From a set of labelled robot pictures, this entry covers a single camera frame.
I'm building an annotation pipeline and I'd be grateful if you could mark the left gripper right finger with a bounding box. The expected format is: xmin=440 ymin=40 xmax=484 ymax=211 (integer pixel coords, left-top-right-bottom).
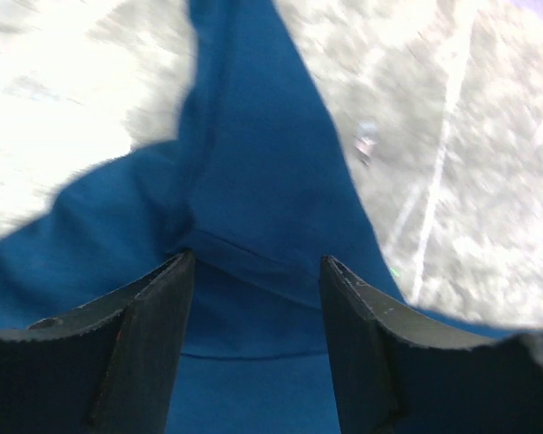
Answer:
xmin=320 ymin=257 xmax=543 ymax=434

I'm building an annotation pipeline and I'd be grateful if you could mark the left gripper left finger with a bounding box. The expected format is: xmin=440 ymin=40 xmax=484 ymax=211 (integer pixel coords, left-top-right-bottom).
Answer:
xmin=0 ymin=251 xmax=195 ymax=433

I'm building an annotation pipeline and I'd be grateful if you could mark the blue t shirt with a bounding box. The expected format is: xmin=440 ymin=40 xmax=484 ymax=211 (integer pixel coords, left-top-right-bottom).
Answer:
xmin=0 ymin=0 xmax=517 ymax=434

